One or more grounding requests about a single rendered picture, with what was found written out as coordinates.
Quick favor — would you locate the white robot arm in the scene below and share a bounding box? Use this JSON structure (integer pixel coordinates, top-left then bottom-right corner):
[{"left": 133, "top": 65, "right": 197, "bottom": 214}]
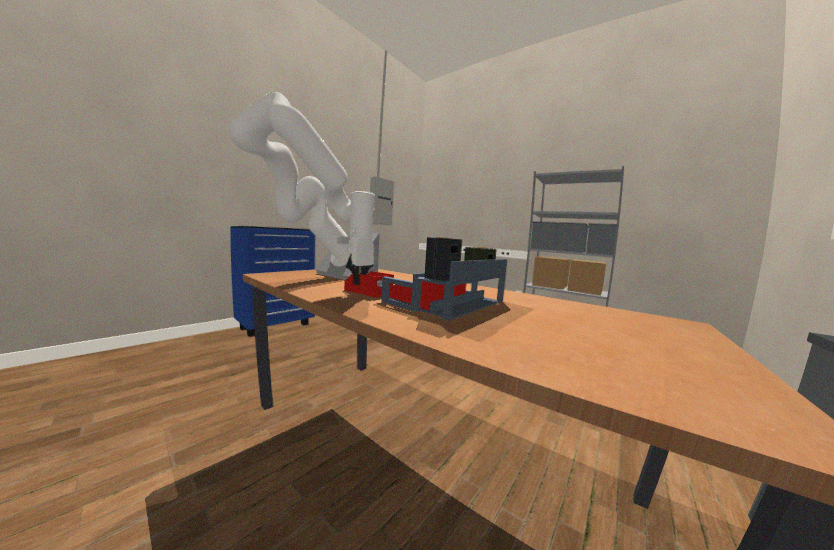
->
[{"left": 229, "top": 92, "right": 374, "bottom": 267}]

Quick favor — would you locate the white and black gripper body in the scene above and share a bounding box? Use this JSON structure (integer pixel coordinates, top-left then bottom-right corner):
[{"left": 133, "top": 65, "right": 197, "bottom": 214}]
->
[{"left": 347, "top": 237, "right": 374, "bottom": 266}]

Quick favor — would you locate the olive green tool case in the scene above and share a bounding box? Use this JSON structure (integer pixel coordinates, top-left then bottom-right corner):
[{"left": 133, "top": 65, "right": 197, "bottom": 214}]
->
[{"left": 464, "top": 247, "right": 496, "bottom": 261}]

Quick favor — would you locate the dark grey case with orange latches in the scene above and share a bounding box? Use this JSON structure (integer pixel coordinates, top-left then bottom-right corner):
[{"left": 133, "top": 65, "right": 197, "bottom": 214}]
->
[{"left": 425, "top": 237, "right": 462, "bottom": 281}]

